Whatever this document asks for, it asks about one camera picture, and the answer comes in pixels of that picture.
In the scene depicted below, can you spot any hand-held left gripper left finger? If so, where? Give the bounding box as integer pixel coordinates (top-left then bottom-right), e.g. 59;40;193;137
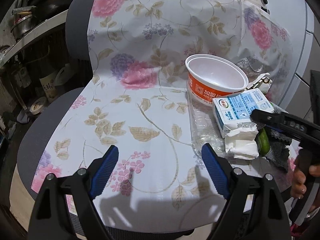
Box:
29;144;119;240

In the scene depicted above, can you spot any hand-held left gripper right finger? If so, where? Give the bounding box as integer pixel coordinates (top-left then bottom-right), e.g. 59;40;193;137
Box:
201;143;292;240

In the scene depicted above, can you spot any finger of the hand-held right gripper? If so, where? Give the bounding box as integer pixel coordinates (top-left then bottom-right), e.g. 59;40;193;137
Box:
264;124;284;132
251;108;285;127

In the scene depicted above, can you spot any clear plastic tray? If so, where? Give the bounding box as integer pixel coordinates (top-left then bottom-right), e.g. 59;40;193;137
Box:
187;90;240;160

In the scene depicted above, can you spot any person's right hand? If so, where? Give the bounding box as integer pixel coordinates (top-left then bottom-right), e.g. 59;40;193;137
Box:
290;152;320;201

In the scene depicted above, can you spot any dark grey cloth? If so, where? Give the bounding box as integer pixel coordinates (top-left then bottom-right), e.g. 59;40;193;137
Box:
265;105;292;172

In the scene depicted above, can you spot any white blue milk carton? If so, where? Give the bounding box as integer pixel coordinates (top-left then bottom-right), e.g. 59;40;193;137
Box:
212;88;275;138

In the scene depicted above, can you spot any crumpled white tissue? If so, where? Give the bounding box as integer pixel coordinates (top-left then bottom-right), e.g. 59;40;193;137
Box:
224;126;260;159

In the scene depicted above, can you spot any printed white paper wrapper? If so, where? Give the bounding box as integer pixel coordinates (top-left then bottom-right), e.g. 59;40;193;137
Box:
246;72;272;98

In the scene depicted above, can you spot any silver foil wrapper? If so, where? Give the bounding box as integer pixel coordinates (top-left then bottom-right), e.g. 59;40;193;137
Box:
235;57;264;77

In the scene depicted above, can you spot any orange paper bowl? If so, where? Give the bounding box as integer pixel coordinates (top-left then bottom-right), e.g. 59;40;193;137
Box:
185;54;249;105

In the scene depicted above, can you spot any grey office chair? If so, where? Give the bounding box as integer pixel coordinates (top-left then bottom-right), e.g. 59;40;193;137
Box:
16;0;288;240

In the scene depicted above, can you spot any white cabinet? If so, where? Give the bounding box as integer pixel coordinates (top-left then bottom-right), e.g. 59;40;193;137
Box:
260;0;315;110

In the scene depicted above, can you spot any labelled glass bottle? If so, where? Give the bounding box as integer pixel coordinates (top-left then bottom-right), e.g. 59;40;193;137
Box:
39;62;59;103

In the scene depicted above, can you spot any floral printed cloth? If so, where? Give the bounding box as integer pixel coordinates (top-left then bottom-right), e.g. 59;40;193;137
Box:
31;0;294;215

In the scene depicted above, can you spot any metal pot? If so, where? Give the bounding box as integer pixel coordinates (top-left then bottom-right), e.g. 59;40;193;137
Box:
11;6;38;40

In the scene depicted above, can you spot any black pan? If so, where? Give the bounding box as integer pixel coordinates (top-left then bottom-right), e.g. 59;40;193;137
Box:
27;0;75;18

